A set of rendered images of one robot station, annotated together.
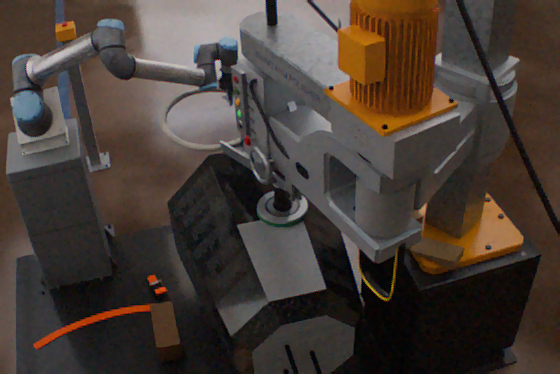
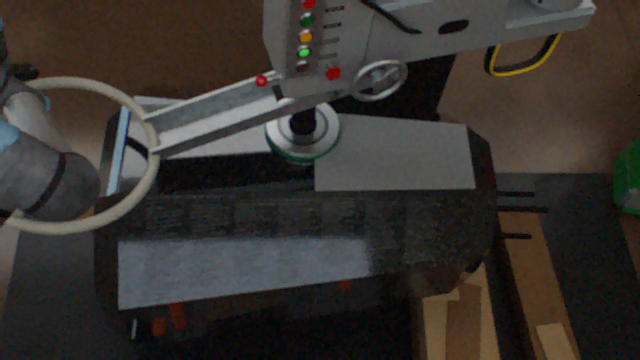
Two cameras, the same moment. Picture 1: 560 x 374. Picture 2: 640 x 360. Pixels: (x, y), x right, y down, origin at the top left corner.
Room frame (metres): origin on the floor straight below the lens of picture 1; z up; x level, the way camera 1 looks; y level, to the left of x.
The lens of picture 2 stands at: (2.13, 1.11, 2.54)
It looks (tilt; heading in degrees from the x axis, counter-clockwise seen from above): 56 degrees down; 272
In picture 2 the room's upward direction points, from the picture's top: 8 degrees clockwise
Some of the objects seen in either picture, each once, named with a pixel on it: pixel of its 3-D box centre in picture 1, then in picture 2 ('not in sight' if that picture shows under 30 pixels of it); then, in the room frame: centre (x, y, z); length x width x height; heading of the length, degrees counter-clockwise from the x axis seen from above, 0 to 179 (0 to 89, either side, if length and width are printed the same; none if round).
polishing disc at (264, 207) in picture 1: (282, 206); (302, 125); (2.22, -0.12, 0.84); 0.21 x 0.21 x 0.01
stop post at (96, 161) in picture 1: (80, 98); not in sight; (3.87, 1.08, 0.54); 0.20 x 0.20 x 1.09; 12
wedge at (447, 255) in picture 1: (437, 249); not in sight; (1.91, -0.73, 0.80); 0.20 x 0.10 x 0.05; 49
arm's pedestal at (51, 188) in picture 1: (60, 206); not in sight; (2.88, 1.07, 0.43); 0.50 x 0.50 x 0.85; 12
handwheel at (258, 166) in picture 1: (268, 162); (373, 69); (2.06, -0.07, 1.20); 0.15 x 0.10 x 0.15; 27
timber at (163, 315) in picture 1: (166, 331); not in sight; (2.23, 0.49, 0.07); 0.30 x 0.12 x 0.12; 9
